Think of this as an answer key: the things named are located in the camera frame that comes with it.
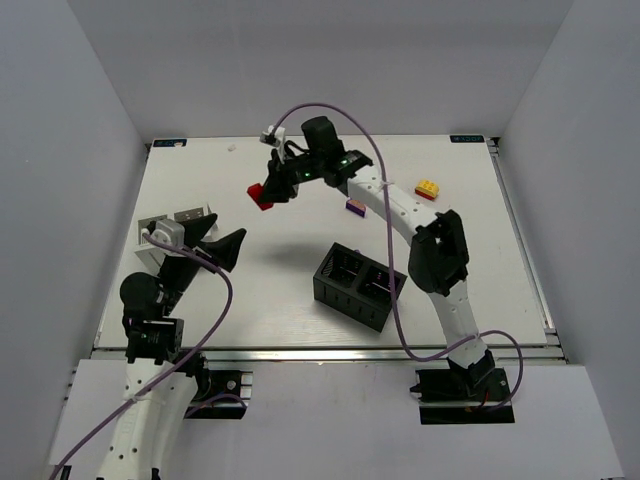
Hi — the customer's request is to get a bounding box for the red round-stud lego brick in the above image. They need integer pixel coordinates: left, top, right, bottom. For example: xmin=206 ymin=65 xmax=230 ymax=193
xmin=247 ymin=183 xmax=274 ymax=211

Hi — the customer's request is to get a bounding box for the yellow red lego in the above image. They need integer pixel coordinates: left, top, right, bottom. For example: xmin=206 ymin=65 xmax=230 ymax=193
xmin=414 ymin=179 xmax=440 ymax=201

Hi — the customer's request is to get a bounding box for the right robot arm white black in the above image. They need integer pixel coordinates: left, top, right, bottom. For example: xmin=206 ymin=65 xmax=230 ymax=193
xmin=256 ymin=116 xmax=495 ymax=391

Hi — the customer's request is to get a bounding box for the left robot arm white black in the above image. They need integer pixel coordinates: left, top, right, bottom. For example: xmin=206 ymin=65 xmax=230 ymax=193
xmin=96 ymin=214 xmax=246 ymax=479

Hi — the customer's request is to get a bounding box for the white two-compartment container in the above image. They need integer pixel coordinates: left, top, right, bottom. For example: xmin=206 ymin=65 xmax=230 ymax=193
xmin=134 ymin=204 xmax=218 ymax=274

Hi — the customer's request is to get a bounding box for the purple pink lego slope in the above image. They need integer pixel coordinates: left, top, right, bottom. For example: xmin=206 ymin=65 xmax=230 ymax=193
xmin=345 ymin=199 xmax=367 ymax=218

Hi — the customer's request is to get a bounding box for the left blue table label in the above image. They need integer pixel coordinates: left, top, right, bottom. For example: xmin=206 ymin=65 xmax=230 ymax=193
xmin=152 ymin=138 xmax=187 ymax=148

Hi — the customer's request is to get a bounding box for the blue table label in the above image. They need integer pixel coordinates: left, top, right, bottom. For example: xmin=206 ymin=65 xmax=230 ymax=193
xmin=152 ymin=138 xmax=187 ymax=148
xmin=449 ymin=135 xmax=486 ymax=144

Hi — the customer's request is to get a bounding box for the black two-compartment container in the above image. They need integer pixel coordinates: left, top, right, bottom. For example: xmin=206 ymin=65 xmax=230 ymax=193
xmin=313 ymin=243 xmax=392 ymax=333

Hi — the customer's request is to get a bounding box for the right blue table label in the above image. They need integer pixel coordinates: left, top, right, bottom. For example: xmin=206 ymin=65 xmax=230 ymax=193
xmin=449 ymin=135 xmax=486 ymax=144

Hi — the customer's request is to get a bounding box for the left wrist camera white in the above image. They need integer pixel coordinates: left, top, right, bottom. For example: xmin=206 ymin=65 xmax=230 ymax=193
xmin=141 ymin=218 xmax=184 ymax=256

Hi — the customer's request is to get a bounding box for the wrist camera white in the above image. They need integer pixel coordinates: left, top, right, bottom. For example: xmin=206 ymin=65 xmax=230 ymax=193
xmin=259 ymin=125 xmax=286 ymax=163
xmin=141 ymin=218 xmax=184 ymax=256

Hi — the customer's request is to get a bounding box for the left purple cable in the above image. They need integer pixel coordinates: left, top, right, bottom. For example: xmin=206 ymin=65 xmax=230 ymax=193
xmin=49 ymin=232 xmax=247 ymax=480

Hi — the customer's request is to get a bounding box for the purple cable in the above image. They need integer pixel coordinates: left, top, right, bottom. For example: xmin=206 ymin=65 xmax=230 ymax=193
xmin=49 ymin=232 xmax=247 ymax=480
xmin=272 ymin=102 xmax=525 ymax=412

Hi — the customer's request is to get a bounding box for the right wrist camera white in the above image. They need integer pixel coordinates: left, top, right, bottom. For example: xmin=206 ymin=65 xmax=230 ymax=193
xmin=259 ymin=125 xmax=286 ymax=163

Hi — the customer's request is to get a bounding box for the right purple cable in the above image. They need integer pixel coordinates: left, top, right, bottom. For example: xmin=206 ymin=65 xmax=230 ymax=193
xmin=272 ymin=102 xmax=525 ymax=412

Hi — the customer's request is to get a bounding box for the aluminium front rail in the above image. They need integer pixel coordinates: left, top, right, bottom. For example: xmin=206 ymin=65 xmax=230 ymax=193
xmin=92 ymin=347 xmax=566 ymax=365

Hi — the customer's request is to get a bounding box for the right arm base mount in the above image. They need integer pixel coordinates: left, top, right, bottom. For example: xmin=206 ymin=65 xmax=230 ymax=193
xmin=409 ymin=368 xmax=515 ymax=426

